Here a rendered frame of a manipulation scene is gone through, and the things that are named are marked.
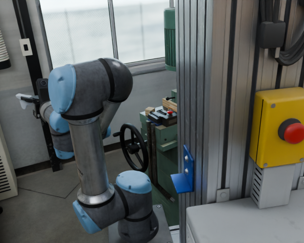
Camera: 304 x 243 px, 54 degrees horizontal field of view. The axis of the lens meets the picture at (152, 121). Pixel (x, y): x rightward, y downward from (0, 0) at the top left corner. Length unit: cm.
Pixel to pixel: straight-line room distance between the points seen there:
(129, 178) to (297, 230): 58
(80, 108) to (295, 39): 50
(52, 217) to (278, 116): 224
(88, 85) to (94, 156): 21
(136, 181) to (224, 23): 66
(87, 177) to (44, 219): 171
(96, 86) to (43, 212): 198
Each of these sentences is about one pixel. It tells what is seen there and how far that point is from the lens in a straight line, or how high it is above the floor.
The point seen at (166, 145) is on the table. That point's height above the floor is 87.
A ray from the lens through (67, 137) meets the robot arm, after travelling 112.
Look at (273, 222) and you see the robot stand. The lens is 63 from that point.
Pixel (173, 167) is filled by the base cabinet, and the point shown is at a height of 69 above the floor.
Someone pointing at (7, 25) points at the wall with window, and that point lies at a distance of 272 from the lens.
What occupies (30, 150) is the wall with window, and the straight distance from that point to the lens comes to 305.
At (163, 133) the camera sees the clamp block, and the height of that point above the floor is 93.
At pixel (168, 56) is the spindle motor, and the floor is 128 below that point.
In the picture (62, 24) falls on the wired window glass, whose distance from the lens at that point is 283.
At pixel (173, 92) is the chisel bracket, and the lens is 170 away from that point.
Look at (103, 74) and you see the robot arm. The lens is 79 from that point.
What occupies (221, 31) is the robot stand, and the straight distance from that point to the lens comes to 50.
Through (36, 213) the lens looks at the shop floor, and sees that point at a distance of 268.
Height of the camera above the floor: 165
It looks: 26 degrees down
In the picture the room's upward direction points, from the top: 3 degrees counter-clockwise
